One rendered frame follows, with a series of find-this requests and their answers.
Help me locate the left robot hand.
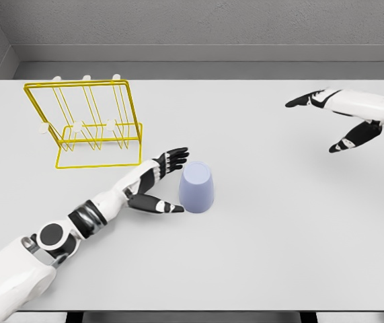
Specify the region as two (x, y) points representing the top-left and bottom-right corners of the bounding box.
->
(112, 147), (190, 215)

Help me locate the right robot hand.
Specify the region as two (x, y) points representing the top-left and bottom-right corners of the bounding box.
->
(284, 87), (384, 154)

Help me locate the lavender plastic cup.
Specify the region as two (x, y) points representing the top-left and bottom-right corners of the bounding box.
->
(178, 160), (216, 214)

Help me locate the yellow wire cup holder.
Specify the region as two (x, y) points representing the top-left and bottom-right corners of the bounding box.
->
(23, 73), (144, 170)

